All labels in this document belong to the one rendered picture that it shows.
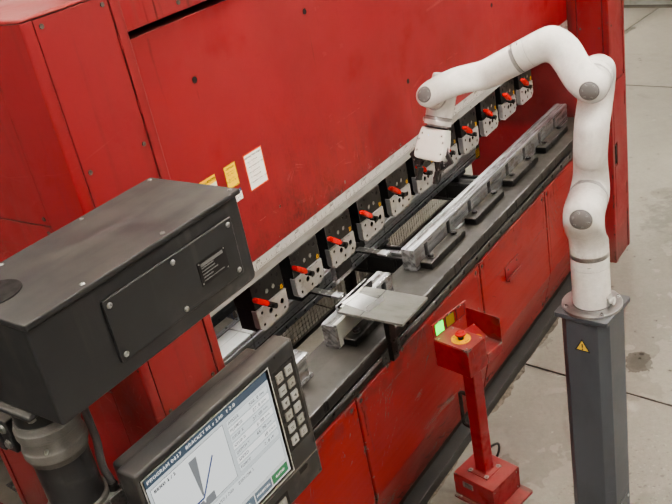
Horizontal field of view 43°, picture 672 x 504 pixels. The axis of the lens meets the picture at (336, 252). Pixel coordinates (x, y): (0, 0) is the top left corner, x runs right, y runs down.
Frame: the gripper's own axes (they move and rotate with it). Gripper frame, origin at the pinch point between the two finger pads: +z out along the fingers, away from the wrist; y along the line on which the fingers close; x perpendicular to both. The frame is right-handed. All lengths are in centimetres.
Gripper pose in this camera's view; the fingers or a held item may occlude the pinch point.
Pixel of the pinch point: (428, 176)
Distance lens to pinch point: 266.8
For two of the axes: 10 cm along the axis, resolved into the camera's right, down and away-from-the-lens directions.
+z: -1.6, 9.7, 2.0
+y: 8.2, 2.4, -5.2
